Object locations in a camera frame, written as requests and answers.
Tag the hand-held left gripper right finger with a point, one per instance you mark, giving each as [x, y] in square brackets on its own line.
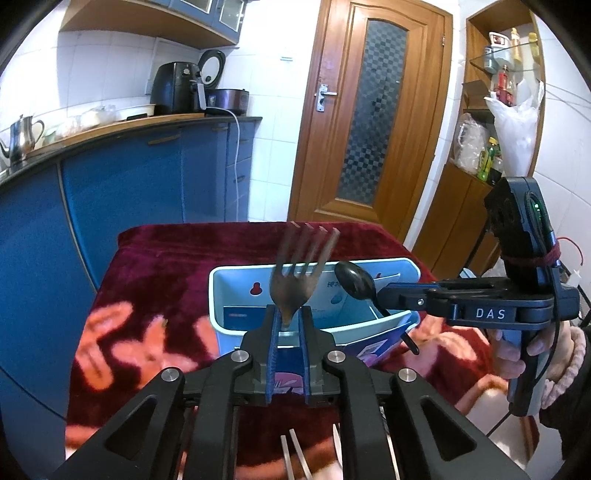
[303, 355]

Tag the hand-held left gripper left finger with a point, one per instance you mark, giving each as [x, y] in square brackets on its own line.
[274, 355]

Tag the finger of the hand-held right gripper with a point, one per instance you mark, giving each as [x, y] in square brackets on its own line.
[411, 297]

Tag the black spoon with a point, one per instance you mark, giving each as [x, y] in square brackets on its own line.
[353, 279]

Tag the light blue utensil box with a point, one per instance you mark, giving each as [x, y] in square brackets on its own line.
[231, 300]

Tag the person's right forearm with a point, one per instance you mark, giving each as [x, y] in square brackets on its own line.
[565, 369]

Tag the person's right hand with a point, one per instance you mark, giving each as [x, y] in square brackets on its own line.
[510, 362]

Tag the maroon elastic band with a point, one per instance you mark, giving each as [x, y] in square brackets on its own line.
[521, 261]

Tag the wooden shelf cabinet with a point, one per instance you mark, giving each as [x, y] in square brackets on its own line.
[452, 221]

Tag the green bottle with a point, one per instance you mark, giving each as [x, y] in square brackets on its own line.
[489, 159]

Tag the white plastic bag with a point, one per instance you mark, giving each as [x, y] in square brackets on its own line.
[517, 134]

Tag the clear plastic bag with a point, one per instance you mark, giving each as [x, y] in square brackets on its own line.
[471, 145]

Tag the pale wooden chopstick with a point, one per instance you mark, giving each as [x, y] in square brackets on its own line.
[300, 454]
[286, 457]

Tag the cardboard box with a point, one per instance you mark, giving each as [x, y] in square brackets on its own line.
[475, 92]

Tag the red printed blanket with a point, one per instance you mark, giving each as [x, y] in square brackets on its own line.
[161, 277]

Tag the red bottle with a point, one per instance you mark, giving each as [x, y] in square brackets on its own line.
[503, 85]

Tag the yellow capped bottle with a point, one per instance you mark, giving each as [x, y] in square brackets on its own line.
[515, 46]

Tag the wooden door with glass panel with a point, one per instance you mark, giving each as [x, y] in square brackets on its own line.
[332, 138]

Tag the red and white mug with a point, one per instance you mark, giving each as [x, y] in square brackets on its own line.
[497, 40]

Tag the blue kitchen base cabinet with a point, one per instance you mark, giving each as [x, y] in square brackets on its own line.
[115, 194]

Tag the dark rice cooker with lid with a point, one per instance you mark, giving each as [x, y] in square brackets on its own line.
[228, 101]

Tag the white tray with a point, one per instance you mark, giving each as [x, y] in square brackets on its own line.
[136, 110]

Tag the black air fryer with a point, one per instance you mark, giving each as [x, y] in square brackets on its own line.
[173, 90]

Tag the metal teapot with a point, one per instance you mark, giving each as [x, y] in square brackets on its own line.
[21, 136]

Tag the blue glass-door wall cabinet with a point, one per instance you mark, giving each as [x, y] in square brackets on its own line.
[138, 18]

